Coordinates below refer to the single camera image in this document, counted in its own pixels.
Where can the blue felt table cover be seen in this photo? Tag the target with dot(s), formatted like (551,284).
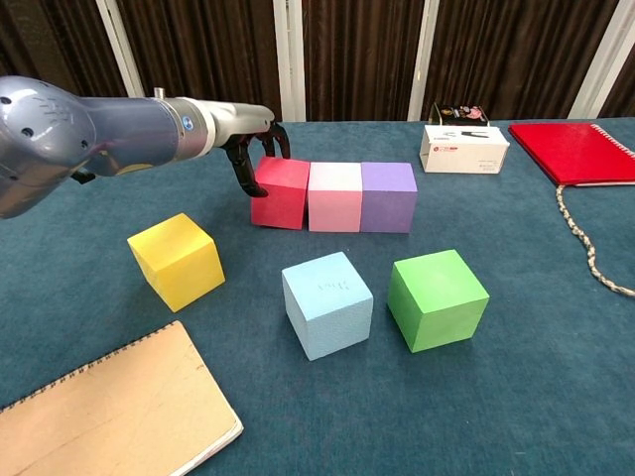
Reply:
(74,273)

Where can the red foam cube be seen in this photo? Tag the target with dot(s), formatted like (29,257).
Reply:
(278,198)

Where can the light blue foam cube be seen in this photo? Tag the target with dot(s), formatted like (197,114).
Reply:
(327,307)

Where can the green foam cube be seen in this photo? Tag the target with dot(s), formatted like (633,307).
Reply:
(436,302)

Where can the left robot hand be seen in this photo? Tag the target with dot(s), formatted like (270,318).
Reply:
(240,121)

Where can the purple foam cube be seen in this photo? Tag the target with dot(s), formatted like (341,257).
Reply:
(388,203)

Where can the pink foam cube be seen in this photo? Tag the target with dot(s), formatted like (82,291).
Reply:
(335,203)

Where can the red spiral notebook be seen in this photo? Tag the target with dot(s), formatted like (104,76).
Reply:
(575,151)

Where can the black luncheon meat tin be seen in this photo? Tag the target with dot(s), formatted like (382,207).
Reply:
(456,113)

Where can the white cardboard box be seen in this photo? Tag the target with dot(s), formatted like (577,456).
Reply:
(464,151)

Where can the yellow foam cube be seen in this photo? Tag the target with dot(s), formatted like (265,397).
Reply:
(173,263)

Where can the tan spiral notebook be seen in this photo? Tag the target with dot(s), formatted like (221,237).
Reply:
(109,411)

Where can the dark brown curtain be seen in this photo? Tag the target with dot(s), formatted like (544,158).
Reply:
(208,59)

